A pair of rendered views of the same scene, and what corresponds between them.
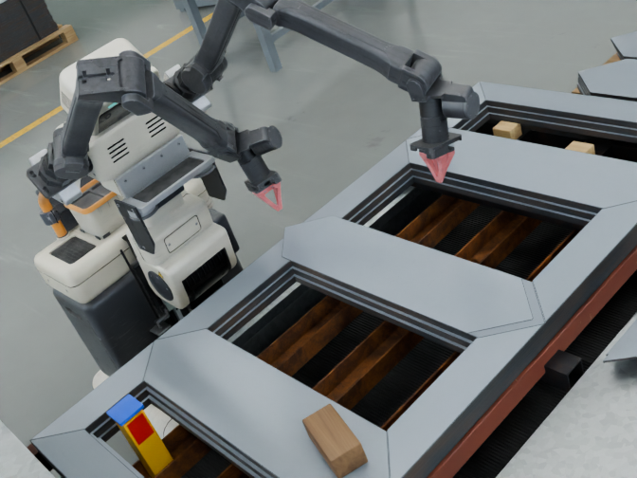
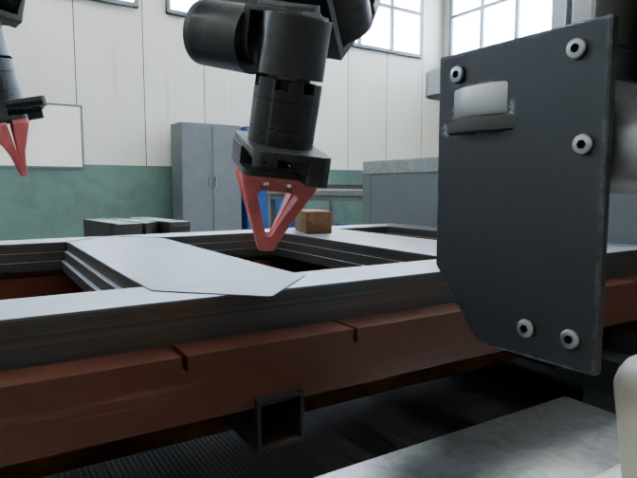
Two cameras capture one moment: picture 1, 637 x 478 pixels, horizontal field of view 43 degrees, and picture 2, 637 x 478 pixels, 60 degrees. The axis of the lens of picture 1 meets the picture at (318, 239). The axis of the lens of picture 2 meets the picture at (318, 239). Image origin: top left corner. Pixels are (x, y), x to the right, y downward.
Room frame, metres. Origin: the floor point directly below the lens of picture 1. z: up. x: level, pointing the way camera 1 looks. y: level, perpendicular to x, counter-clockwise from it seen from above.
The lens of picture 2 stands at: (2.30, 0.12, 0.97)
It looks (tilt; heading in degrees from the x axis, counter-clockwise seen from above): 5 degrees down; 180
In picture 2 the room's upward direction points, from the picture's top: straight up
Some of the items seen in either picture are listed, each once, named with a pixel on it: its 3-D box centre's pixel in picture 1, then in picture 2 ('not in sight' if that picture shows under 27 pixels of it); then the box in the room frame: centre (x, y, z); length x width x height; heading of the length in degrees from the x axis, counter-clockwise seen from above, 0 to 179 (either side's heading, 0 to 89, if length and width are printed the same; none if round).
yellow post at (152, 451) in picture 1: (146, 444); not in sight; (1.30, 0.49, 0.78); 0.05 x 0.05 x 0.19; 32
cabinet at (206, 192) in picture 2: not in sight; (207, 186); (-6.66, -1.72, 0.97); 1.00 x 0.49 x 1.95; 124
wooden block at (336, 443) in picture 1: (334, 440); (312, 221); (1.01, 0.10, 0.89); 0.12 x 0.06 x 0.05; 15
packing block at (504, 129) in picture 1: (507, 131); not in sight; (1.96, -0.60, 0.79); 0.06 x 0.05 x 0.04; 32
